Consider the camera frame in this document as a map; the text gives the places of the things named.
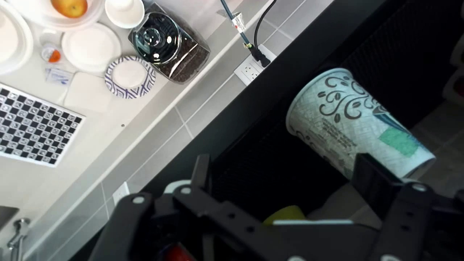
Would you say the blue patterned paper plate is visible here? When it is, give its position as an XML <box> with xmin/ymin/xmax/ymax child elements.
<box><xmin>103</xmin><ymin>53</ymin><xmax>159</xmax><ymax>101</ymax></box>

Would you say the yellow shelf item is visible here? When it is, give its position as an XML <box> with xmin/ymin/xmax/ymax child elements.
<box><xmin>261</xmin><ymin>204</ymin><xmax>308</xmax><ymax>226</ymax></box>

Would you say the white paper napkin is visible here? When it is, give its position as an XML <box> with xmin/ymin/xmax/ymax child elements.
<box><xmin>63</xmin><ymin>71</ymin><xmax>116</xmax><ymax>116</ymax></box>

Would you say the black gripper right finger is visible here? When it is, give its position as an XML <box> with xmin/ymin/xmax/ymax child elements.
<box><xmin>354</xmin><ymin>152</ymin><xmax>464</xmax><ymax>261</ymax></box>

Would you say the black grinder power cable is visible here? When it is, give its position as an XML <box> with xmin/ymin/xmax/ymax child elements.
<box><xmin>253</xmin><ymin>0</ymin><xmax>280</xmax><ymax>66</ymax></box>

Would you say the yellow green fruit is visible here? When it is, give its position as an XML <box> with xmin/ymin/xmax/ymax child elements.
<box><xmin>50</xmin><ymin>0</ymin><xmax>90</xmax><ymax>20</ymax></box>

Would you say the metal faucet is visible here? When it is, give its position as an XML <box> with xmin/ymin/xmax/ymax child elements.
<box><xmin>5</xmin><ymin>216</ymin><xmax>32</xmax><ymax>261</ymax></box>

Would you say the empty white wall outlet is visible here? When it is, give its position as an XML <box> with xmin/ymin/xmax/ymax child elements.
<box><xmin>111</xmin><ymin>181</ymin><xmax>132</xmax><ymax>206</ymax></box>

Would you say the white wall outlet with plugs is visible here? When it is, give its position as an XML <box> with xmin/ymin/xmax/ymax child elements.
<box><xmin>234</xmin><ymin>43</ymin><xmax>279</xmax><ymax>87</ymax></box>

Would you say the black white checkerboard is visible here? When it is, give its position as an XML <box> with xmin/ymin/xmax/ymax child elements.
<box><xmin>0</xmin><ymin>81</ymin><xmax>86</xmax><ymax>168</ymax></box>

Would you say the swirl print paper cup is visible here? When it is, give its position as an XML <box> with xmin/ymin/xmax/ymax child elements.
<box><xmin>285</xmin><ymin>65</ymin><xmax>438</xmax><ymax>184</ymax></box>

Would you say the small white paper plate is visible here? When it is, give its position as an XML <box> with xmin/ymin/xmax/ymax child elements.
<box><xmin>61</xmin><ymin>22</ymin><xmax>124</xmax><ymax>74</ymax></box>

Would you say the small red sauce cup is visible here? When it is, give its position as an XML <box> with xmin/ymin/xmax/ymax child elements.
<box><xmin>40</xmin><ymin>29</ymin><xmax>66</xmax><ymax>65</ymax></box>

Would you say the large white paper plate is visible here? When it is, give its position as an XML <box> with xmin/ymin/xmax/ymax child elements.
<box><xmin>0</xmin><ymin>3</ymin><xmax>35</xmax><ymax>77</ymax></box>

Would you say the white sauce packet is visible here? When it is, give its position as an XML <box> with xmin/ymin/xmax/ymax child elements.
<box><xmin>45</xmin><ymin>65</ymin><xmax>74</xmax><ymax>87</ymax></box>

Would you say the white paper bowl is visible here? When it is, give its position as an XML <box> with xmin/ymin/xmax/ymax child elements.
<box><xmin>21</xmin><ymin>0</ymin><xmax>106</xmax><ymax>32</ymax></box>

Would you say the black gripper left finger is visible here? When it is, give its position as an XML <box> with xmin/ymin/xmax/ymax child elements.
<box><xmin>89</xmin><ymin>153</ymin><xmax>292</xmax><ymax>261</ymax></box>

